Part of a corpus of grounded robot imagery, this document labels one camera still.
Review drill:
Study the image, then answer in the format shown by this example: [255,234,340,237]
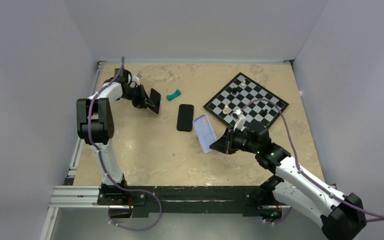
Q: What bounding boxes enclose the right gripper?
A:
[210,126,259,155]

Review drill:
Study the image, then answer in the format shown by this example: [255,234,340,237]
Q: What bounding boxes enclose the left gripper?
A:
[121,83,155,109]

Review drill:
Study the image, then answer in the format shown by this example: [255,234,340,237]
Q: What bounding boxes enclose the phone with black screen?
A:
[148,88,161,115]

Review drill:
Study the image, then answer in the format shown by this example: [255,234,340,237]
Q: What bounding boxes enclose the lilac phone case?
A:
[192,113,217,154]

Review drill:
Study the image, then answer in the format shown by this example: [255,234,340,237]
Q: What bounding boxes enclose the black phone case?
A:
[176,104,195,132]

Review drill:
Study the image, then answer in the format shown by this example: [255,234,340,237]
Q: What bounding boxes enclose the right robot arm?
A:
[209,127,367,240]

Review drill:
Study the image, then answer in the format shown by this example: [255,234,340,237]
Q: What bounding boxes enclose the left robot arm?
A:
[76,68,161,208]

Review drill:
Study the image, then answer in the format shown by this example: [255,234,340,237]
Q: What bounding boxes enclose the teal curved block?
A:
[166,89,182,102]

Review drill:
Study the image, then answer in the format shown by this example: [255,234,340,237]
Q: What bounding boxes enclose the black white chessboard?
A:
[203,72,289,129]

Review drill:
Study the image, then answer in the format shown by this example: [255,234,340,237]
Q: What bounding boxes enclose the black chess piece far right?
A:
[276,101,284,108]

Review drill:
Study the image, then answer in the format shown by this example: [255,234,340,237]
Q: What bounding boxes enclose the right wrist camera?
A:
[233,109,246,131]

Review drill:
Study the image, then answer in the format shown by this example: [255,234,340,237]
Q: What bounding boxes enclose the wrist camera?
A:
[129,73,142,88]
[233,109,246,131]

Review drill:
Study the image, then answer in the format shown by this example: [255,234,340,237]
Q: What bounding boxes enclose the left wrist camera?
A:
[129,73,142,88]

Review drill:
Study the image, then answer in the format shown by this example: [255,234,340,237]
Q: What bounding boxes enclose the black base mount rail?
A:
[98,185,290,221]

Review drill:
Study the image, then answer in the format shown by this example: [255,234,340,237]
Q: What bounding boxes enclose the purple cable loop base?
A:
[108,194,164,232]

